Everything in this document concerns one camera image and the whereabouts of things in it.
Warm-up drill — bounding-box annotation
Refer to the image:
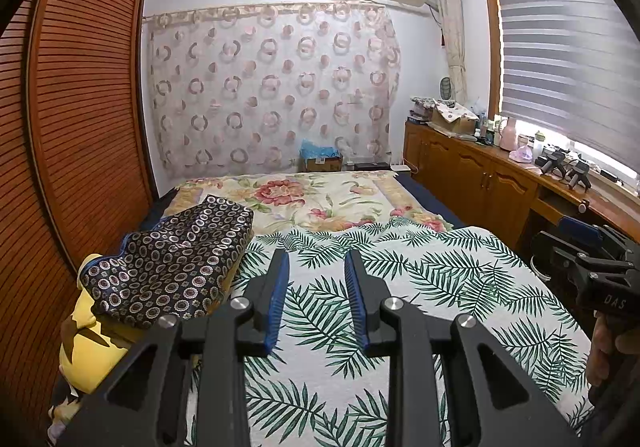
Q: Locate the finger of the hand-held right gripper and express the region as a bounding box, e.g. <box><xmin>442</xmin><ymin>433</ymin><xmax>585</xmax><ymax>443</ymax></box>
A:
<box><xmin>557</xmin><ymin>216</ymin><xmax>640</xmax><ymax>260</ymax></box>
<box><xmin>531</xmin><ymin>229</ymin><xmax>631</xmax><ymax>278</ymax></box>

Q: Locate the person's right forearm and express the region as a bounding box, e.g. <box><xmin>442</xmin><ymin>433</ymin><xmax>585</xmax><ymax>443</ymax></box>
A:
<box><xmin>582</xmin><ymin>377</ymin><xmax>640</xmax><ymax>447</ymax></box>

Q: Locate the clear bottle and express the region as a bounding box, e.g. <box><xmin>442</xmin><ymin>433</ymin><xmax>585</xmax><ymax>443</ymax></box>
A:
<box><xmin>475</xmin><ymin>112</ymin><xmax>496</xmax><ymax>142</ymax></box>

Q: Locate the circle-print sheer curtain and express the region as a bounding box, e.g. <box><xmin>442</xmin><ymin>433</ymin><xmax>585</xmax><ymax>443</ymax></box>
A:
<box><xmin>142</xmin><ymin>1</ymin><xmax>403</xmax><ymax>178</ymax></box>

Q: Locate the navy circle-print pajama top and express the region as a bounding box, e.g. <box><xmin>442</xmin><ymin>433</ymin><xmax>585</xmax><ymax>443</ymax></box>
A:
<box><xmin>80</xmin><ymin>194</ymin><xmax>255</xmax><ymax>330</ymax></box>

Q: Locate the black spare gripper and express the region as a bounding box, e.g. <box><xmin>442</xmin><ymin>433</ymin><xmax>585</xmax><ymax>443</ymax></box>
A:
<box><xmin>565</xmin><ymin>158</ymin><xmax>593</xmax><ymax>191</ymax></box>
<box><xmin>535</xmin><ymin>147</ymin><xmax>568</xmax><ymax>175</ymax></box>

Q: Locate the pink thermos jug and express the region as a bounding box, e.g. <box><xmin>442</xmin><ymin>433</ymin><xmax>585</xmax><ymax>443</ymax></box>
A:
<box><xmin>497</xmin><ymin>116</ymin><xmax>519</xmax><ymax>152</ymax></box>

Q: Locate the wooden window frame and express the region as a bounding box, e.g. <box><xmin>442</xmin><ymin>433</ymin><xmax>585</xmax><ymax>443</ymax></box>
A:
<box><xmin>481</xmin><ymin>0</ymin><xmax>640</xmax><ymax>198</ymax></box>

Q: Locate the cardboard box with blue bag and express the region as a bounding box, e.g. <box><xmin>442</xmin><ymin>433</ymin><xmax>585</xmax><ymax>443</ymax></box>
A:
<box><xmin>300</xmin><ymin>139</ymin><xmax>345</xmax><ymax>172</ymax></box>

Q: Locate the long wooden cabinet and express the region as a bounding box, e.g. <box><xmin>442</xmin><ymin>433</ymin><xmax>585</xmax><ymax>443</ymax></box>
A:
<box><xmin>402</xmin><ymin>121</ymin><xmax>640</xmax><ymax>240</ymax></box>

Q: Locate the open cardboard box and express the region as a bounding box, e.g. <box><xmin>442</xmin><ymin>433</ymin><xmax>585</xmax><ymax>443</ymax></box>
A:
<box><xmin>430</xmin><ymin>99</ymin><xmax>478</xmax><ymax>135</ymax></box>

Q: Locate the stack of books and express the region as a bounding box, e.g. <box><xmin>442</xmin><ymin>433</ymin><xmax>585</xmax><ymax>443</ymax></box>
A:
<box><xmin>410</xmin><ymin>96</ymin><xmax>436</xmax><ymax>124</ymax></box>

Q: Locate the grey zebra window blind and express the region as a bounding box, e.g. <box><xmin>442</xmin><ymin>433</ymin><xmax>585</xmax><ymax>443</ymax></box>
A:
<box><xmin>492</xmin><ymin>0</ymin><xmax>640</xmax><ymax>172</ymax></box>

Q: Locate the floral quilt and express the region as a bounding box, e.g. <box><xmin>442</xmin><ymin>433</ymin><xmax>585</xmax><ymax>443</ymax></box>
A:
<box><xmin>162</xmin><ymin>171</ymin><xmax>453</xmax><ymax>234</ymax></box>

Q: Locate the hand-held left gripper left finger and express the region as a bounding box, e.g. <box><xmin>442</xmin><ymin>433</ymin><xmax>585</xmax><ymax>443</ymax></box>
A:
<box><xmin>62</xmin><ymin>247</ymin><xmax>291</xmax><ymax>447</ymax></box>

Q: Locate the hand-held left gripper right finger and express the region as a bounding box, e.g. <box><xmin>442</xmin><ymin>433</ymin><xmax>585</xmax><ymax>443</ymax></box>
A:
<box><xmin>344</xmin><ymin>249</ymin><xmax>583</xmax><ymax>447</ymax></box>

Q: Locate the cream window curtain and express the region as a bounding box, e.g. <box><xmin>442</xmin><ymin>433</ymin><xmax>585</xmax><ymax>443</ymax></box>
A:
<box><xmin>431</xmin><ymin>0</ymin><xmax>468</xmax><ymax>102</ymax></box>

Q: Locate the person's right hand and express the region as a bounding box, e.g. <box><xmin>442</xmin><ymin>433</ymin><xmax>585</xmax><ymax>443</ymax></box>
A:
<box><xmin>586</xmin><ymin>309</ymin><xmax>623</xmax><ymax>388</ymax></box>

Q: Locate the palm leaf print blanket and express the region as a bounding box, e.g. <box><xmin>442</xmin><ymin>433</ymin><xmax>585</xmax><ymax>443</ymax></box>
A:
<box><xmin>185</xmin><ymin>217</ymin><xmax>596</xmax><ymax>447</ymax></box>

